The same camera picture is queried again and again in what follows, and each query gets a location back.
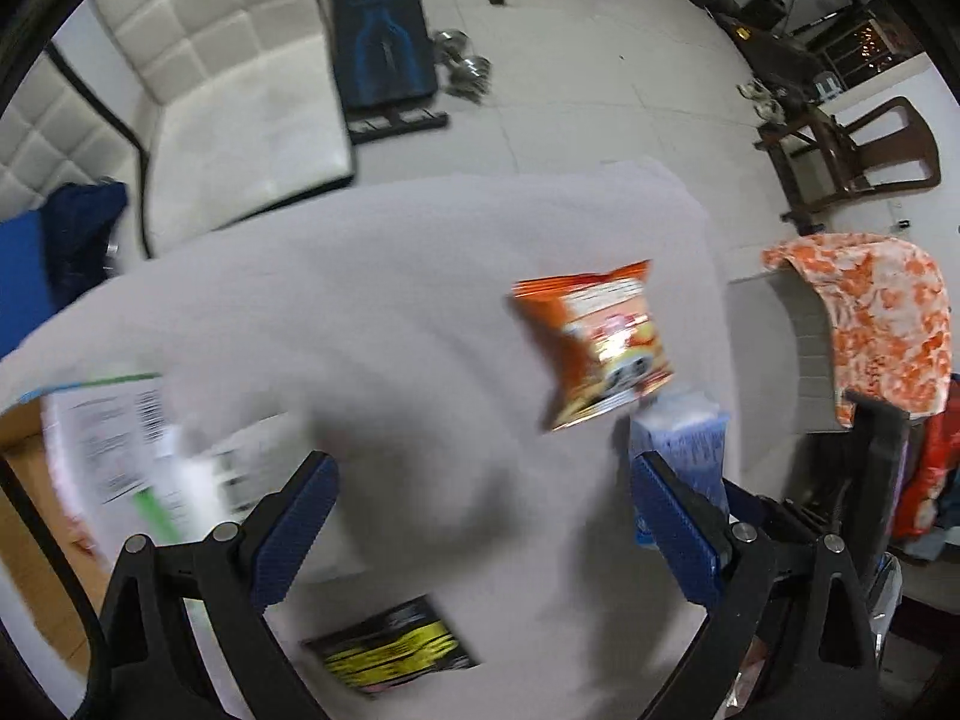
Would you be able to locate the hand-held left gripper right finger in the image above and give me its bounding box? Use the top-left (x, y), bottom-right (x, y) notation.
top-left (630, 451), bottom-right (890, 720)

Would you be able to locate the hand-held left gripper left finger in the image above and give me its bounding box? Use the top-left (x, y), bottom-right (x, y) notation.
top-left (75, 451), bottom-right (341, 720)

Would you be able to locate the orange snack packet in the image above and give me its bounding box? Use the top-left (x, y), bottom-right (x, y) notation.
top-left (511, 259), bottom-right (675, 433)

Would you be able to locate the blue and white tissue pack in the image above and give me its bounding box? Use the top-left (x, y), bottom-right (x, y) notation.
top-left (628, 388), bottom-right (731, 550)

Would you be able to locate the black and yellow packet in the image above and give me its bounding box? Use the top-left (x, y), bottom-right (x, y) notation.
top-left (301, 595), bottom-right (480, 698)

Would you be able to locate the white printed packet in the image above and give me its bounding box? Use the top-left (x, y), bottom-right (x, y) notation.
top-left (41, 372), bottom-right (293, 563)

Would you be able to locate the white table cloth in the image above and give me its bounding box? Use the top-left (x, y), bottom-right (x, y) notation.
top-left (0, 159), bottom-right (734, 720)

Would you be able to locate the grey plastic chair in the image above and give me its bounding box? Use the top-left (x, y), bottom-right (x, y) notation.
top-left (726, 259), bottom-right (845, 436)

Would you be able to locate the red bag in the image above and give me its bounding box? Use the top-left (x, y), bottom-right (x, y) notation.
top-left (891, 412), bottom-right (960, 541)

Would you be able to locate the orange floral cloth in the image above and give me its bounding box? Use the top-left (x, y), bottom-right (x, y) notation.
top-left (762, 232), bottom-right (953, 428)

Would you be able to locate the brown wooden chair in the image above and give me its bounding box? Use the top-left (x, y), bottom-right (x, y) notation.
top-left (754, 96), bottom-right (942, 233)

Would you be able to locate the white quilted sofa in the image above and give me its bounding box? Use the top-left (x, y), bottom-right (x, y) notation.
top-left (0, 0), bottom-right (356, 260)

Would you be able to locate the black weight bench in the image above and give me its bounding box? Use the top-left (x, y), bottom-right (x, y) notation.
top-left (712, 0), bottom-right (833, 110)

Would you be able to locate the chrome dumbbell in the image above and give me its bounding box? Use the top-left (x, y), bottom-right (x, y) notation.
top-left (433, 30), bottom-right (494, 101)

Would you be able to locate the black and blue exercise bench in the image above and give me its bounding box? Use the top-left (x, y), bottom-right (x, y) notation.
top-left (328, 0), bottom-right (450, 145)

